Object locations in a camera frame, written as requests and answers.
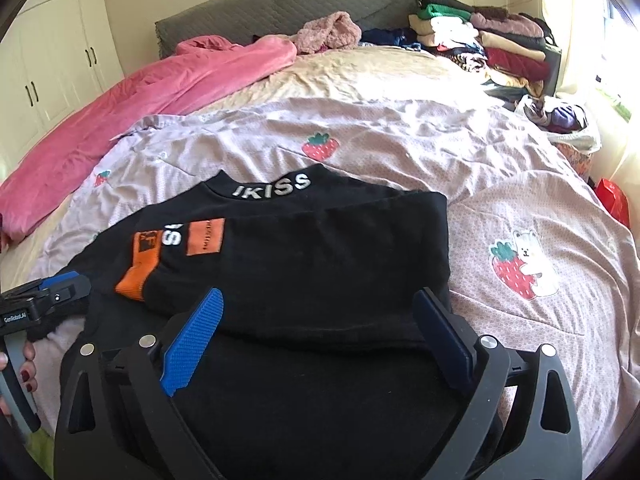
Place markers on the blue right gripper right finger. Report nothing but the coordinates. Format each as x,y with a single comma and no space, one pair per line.
449,338

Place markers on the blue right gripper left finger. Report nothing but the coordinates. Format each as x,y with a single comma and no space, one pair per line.
185,350

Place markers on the black sweater orange patches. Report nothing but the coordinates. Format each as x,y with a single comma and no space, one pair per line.
317,369

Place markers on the floral basket with clothes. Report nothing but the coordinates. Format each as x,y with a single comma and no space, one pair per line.
567,128

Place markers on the stack of folded clothes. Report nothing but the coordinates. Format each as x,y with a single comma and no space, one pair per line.
512,52

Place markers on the left hand red nails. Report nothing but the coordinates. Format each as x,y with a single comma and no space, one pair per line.
28,369

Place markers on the pink strawberry print quilt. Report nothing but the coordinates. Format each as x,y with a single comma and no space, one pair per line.
534,256

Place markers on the red plastic bag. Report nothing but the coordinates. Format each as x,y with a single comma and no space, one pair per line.
614,201

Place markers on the white built-in wardrobe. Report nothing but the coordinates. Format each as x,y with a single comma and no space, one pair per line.
56,57

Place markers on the pink plush blanket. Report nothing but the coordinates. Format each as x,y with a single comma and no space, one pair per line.
202,70

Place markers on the dark blue garment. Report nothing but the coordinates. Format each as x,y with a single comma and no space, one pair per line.
399,37

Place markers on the pink knitted garment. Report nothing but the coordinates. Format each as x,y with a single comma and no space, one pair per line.
335,31

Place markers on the grey quilted headboard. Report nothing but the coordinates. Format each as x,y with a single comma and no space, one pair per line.
240,21

